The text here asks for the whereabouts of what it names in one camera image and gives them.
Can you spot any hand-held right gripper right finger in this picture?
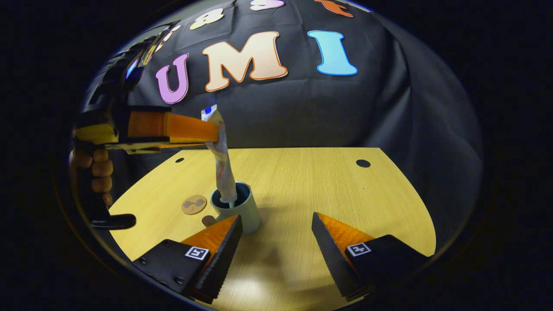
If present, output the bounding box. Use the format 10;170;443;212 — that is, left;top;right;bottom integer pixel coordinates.
311;212;432;301

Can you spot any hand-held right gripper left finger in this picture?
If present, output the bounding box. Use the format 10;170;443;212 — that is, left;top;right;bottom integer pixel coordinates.
132;215;243;304

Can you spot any white toothpaste tube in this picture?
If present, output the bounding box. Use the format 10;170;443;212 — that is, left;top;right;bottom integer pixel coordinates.
201;105;238;208

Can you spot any pale blue cup wooden handle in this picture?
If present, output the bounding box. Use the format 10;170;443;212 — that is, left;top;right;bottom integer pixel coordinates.
202;181;262;235

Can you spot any round cork coaster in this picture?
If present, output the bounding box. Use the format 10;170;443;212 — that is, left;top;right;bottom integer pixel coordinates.
181;194;208;215

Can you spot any wooden desktop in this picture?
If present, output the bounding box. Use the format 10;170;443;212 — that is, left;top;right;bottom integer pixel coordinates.
108;147;437;311

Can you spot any black backdrop cloth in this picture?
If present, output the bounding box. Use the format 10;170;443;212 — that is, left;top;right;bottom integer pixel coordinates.
86;0;483;244

